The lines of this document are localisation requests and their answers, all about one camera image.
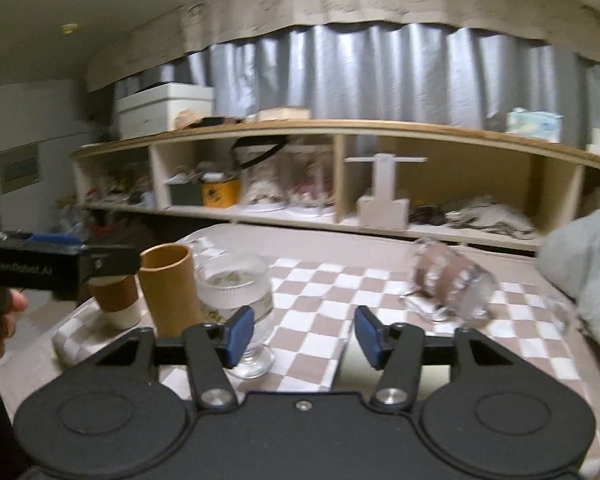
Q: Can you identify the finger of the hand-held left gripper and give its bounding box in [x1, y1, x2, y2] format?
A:
[79, 244, 141, 281]

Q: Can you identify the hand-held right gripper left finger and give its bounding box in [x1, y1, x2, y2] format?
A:
[95, 306, 256, 410]

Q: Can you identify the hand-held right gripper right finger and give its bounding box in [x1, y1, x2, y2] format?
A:
[354, 305, 514, 410]

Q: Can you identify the clear glass cup brown band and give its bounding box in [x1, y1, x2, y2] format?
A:
[399, 237, 502, 324]

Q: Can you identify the brown cup white base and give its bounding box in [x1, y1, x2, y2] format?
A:
[86, 274, 142, 331]

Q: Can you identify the tall brown bamboo cup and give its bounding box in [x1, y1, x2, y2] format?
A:
[139, 243, 207, 339]

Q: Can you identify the person's left hand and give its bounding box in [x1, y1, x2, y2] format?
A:
[0, 290, 30, 377]

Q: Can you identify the ribbed clear glass goblet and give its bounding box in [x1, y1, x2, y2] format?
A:
[194, 252, 277, 381]

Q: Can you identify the brown white checkered cloth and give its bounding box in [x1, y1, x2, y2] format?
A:
[52, 224, 581, 394]

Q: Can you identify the shelf clutter pile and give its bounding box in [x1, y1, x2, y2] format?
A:
[80, 159, 157, 209]

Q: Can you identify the dark green box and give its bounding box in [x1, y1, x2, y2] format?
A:
[167, 182, 204, 207]

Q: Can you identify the yellow box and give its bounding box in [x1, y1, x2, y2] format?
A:
[200, 177, 242, 209]

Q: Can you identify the wooden T-shaped stand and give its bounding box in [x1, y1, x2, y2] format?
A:
[343, 153, 428, 231]

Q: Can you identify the clear plastic bag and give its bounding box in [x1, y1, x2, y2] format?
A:
[287, 146, 337, 217]
[237, 146, 289, 214]

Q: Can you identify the white storage box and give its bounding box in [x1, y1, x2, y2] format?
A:
[115, 82, 216, 141]

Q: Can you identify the pile of grey cloth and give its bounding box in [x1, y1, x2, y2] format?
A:
[414, 196, 537, 241]

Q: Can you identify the flat wooden box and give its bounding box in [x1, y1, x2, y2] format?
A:
[256, 106, 312, 122]

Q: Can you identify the long wooden shelf unit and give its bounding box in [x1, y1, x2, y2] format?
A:
[70, 118, 600, 254]

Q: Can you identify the grey cloth bundle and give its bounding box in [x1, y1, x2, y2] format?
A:
[536, 206, 600, 363]

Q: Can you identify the grey curtain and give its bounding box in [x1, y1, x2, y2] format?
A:
[112, 22, 600, 133]

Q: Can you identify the light green tissue box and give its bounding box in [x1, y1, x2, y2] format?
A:
[506, 107, 564, 144]

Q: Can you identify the beige curtain valance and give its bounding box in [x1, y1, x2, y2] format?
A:
[85, 0, 600, 93]

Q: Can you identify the wall panel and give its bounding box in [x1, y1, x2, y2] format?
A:
[0, 143, 42, 194]

